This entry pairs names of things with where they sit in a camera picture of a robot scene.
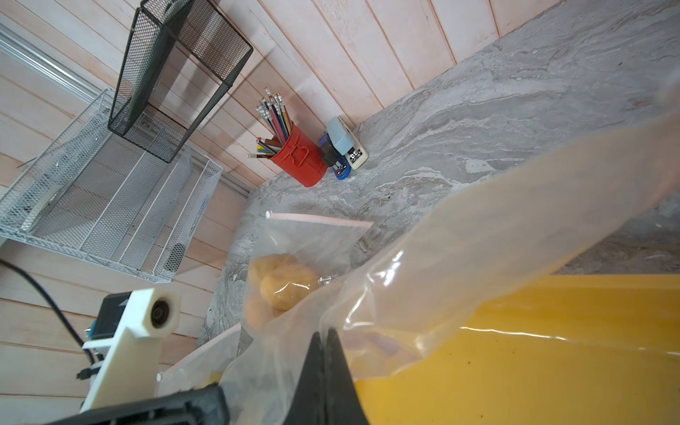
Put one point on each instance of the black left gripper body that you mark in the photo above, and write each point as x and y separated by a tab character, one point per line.
201	406

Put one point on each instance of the black mesh wall basket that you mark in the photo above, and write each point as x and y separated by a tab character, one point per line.
164	37

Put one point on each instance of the clear zipper bag pink zip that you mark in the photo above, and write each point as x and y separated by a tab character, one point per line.
203	366

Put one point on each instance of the coloured pencils bunch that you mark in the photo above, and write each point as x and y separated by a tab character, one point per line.
274	112

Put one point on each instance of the red metal pencil bucket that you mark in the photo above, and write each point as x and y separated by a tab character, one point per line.
301	158

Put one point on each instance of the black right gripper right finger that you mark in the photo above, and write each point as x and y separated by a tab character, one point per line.
342	405

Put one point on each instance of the potato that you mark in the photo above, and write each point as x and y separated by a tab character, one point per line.
257	313
285	287
261	267

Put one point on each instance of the light blue stapler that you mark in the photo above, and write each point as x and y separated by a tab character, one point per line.
346	143

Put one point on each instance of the yellow plastic tray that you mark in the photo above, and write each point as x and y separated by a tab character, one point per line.
567	350

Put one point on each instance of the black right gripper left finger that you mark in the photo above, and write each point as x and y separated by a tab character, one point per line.
308	404

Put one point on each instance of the white wire mesh shelf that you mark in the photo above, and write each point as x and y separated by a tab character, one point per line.
94	196

